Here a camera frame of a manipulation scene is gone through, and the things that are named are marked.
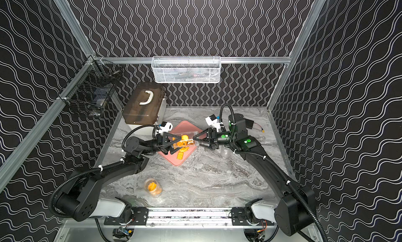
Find white wire basket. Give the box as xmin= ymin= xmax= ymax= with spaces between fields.
xmin=151 ymin=56 xmax=222 ymax=84

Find black battery pack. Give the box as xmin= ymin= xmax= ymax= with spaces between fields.
xmin=244 ymin=118 xmax=254 ymax=129

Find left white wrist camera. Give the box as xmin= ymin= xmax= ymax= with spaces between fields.
xmin=157 ymin=122 xmax=173 ymax=135

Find black wire basket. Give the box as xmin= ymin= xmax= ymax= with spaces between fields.
xmin=63 ymin=60 xmax=124 ymax=117

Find pink plastic tray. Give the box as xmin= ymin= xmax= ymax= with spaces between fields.
xmin=158 ymin=121 xmax=202 ymax=166

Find clear jar brown cookies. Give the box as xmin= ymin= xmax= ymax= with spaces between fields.
xmin=178 ymin=135 xmax=198 ymax=148

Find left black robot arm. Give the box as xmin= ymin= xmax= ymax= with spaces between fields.
xmin=48 ymin=124 xmax=182 ymax=222

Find clear jar orange cookies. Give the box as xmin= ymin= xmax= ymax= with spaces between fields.
xmin=144 ymin=178 xmax=162 ymax=197

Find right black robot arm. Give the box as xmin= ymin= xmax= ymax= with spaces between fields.
xmin=193 ymin=104 xmax=328 ymax=242

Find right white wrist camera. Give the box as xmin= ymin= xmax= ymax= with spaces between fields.
xmin=205 ymin=114 xmax=221 ymax=132

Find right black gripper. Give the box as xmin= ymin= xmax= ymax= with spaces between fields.
xmin=194 ymin=129 xmax=237 ymax=149

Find orange fish cookie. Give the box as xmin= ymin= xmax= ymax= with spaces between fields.
xmin=180 ymin=147 xmax=189 ymax=153

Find yellow square waffle cookie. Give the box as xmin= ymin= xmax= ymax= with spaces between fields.
xmin=177 ymin=152 xmax=184 ymax=160

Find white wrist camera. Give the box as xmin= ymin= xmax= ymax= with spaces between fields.
xmin=205 ymin=114 xmax=221 ymax=132
xmin=157 ymin=122 xmax=173 ymax=135

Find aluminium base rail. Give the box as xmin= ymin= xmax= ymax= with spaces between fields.
xmin=81 ymin=206 xmax=318 ymax=227

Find brown lid storage box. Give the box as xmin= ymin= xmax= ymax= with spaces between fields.
xmin=122 ymin=82 xmax=167 ymax=130

